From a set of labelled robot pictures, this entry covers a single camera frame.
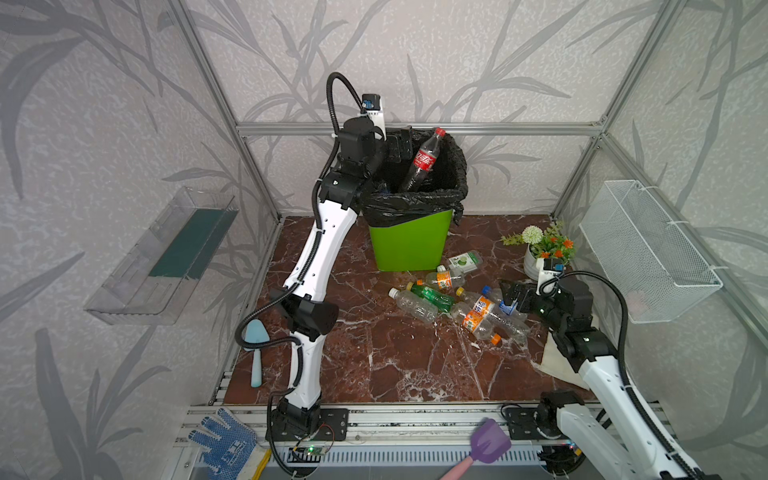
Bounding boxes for coca cola bottle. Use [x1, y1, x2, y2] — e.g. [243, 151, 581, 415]
[399, 127, 446, 193]

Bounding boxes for green sprite bottle yellow cap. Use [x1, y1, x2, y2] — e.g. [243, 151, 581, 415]
[406, 282, 455, 313]

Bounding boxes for long clear bottle white cap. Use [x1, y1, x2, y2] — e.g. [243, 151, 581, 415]
[388, 288, 439, 324]

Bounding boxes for orange fanta label bottle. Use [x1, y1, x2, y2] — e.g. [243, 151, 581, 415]
[450, 287, 528, 345]

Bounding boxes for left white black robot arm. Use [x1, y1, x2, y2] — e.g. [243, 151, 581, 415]
[235, 72, 389, 442]

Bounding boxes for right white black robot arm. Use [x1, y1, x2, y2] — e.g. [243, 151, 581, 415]
[500, 270, 708, 479]

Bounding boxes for black bin liner bag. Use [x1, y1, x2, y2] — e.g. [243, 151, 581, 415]
[362, 128, 468, 227]

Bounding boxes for green plastic trash bin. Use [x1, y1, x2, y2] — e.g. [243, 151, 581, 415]
[369, 210, 453, 272]

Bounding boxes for orange label bottle near bin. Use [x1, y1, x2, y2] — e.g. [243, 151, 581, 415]
[422, 265, 466, 292]

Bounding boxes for beige cloth glove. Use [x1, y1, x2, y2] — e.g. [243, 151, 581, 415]
[536, 334, 590, 391]

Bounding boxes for white pot artificial flowers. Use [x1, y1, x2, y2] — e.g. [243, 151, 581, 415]
[501, 221, 576, 280]

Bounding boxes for clear bottle blue cap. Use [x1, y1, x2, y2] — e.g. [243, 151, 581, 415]
[481, 286, 526, 321]

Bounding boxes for lime label square bottle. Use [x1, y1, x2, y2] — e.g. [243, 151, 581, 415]
[446, 250, 483, 275]

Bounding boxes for purple plastic scoop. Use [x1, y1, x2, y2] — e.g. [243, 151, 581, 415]
[441, 419, 512, 480]

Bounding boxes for teal plastic spatula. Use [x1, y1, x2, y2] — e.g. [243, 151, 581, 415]
[245, 320, 270, 388]

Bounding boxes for green circuit board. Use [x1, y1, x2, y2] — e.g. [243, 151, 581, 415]
[289, 443, 333, 462]

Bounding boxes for blue white work glove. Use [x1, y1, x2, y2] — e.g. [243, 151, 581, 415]
[187, 407, 259, 480]

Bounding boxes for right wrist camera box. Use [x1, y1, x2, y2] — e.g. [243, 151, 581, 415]
[536, 257, 565, 296]

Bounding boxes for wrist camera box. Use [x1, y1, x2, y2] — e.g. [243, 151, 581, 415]
[536, 257, 565, 296]
[362, 93, 386, 140]

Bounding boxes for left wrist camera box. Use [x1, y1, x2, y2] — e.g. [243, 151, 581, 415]
[362, 93, 386, 140]

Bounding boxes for white wire mesh basket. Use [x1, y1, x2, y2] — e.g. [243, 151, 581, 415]
[580, 180, 723, 324]

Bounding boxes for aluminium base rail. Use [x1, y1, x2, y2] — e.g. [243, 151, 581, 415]
[173, 401, 673, 469]

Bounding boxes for clear acrylic wall shelf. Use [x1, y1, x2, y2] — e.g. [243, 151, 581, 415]
[84, 187, 239, 326]

